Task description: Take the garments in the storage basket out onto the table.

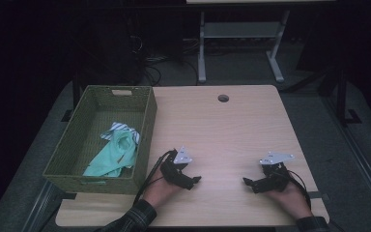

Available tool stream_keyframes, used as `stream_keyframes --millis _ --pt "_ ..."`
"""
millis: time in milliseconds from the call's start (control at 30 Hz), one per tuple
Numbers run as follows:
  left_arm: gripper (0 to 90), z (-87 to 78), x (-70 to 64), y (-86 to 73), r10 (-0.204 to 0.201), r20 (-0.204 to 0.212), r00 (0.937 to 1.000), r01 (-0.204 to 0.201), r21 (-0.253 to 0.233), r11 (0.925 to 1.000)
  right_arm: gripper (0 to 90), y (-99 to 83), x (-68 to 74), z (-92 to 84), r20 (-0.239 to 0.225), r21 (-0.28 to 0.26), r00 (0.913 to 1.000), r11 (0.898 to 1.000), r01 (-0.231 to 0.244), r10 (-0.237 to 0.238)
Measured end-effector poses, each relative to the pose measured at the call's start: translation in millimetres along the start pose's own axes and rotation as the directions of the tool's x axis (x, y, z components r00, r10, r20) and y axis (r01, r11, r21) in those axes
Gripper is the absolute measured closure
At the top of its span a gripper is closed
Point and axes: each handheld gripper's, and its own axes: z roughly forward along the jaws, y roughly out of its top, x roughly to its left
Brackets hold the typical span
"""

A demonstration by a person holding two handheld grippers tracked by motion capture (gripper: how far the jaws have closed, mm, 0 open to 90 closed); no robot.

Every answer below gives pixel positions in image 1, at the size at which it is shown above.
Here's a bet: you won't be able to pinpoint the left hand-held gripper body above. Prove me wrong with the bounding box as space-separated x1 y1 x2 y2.
159 145 195 189

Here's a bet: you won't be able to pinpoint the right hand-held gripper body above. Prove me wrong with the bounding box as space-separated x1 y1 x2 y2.
258 151 296 194

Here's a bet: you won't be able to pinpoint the mint green striped garment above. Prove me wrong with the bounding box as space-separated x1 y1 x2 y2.
82 122 141 178

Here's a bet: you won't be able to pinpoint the green woven basket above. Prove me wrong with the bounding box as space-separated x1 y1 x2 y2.
42 84 158 195

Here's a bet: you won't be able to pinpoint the person's left hand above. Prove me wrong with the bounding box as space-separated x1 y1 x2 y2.
141 167 184 209

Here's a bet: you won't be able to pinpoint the person's right hand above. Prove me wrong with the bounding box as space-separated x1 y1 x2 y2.
264 178 314 220

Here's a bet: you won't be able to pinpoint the black metal stand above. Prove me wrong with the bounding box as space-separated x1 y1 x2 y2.
317 62 363 128

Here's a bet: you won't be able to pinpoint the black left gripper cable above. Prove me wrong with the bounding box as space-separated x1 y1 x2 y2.
133 149 177 206

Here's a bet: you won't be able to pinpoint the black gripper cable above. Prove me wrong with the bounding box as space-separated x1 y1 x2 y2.
282 169 313 209
133 149 177 206

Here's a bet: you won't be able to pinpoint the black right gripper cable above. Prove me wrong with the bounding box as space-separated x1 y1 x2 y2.
282 169 313 209

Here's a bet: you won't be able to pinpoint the metal floor rail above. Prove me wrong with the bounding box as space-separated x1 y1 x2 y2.
321 93 371 224
20 180 66 232

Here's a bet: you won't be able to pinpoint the black floor cables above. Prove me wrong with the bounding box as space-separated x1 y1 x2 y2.
128 33 201 87

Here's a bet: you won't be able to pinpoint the white metal frame desk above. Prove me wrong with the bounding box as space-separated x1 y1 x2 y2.
185 0 336 84

